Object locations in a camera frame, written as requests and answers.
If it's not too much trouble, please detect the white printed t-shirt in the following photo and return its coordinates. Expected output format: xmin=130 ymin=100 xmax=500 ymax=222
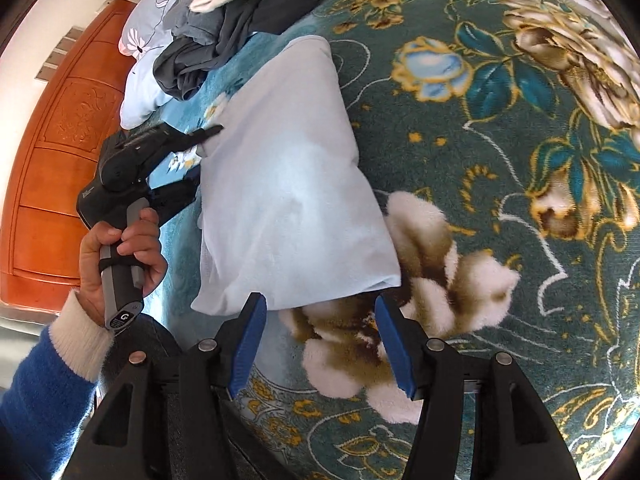
xmin=191 ymin=35 xmax=403 ymax=317

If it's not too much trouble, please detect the wooden headboard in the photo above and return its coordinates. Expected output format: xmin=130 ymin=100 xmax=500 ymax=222
xmin=0 ymin=0 xmax=147 ymax=307

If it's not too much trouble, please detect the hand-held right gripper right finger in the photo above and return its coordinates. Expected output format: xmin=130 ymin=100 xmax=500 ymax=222
xmin=374 ymin=294 xmax=583 ymax=480

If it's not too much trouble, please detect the pile of dark clothes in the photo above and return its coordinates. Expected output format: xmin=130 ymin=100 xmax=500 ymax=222
xmin=152 ymin=0 xmax=348 ymax=102

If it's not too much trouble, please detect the person's left hand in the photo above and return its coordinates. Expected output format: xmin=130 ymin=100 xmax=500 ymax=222
xmin=76 ymin=207 xmax=169 ymax=319

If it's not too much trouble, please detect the teal floral blanket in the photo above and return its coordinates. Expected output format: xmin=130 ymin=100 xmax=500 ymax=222
xmin=150 ymin=0 xmax=640 ymax=480

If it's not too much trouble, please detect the light blue floral pillow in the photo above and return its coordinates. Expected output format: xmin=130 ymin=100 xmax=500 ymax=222
xmin=117 ymin=0 xmax=236 ymax=131

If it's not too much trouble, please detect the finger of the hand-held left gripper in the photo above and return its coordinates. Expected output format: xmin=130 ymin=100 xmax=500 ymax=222
xmin=149 ymin=171 xmax=202 ymax=224
xmin=150 ymin=124 xmax=225 ymax=159

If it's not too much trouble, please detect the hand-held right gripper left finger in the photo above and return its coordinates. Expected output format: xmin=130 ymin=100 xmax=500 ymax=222
xmin=60 ymin=292 xmax=269 ymax=480

